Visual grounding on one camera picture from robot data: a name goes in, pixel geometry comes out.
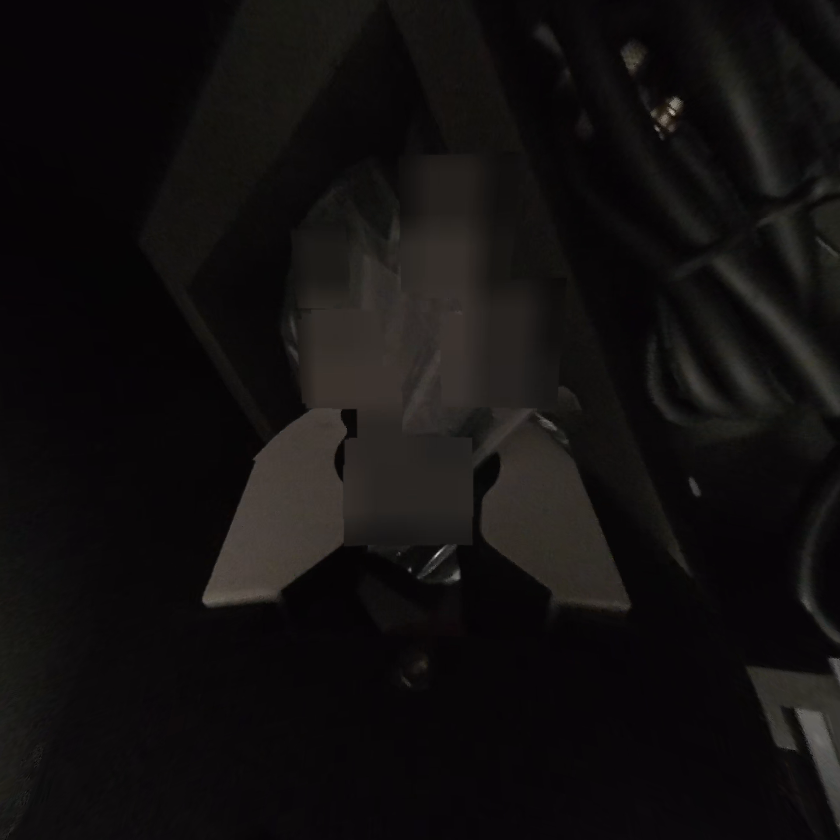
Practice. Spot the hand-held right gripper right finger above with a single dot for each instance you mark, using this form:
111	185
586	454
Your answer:
551	525

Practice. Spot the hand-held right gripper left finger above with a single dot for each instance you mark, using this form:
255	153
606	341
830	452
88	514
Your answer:
282	518

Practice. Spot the clear plastic bag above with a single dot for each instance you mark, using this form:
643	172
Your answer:
361	197

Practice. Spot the black foam insert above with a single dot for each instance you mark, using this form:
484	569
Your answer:
216	164

